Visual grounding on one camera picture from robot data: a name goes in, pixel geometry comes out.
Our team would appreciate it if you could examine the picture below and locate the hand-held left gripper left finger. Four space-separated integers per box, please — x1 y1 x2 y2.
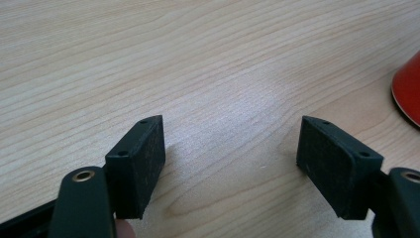
104 114 166 220

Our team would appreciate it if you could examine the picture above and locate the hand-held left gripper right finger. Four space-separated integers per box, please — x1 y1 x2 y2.
295 115 384 221

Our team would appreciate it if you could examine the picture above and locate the red cup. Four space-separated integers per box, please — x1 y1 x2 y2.
390 50 420 128

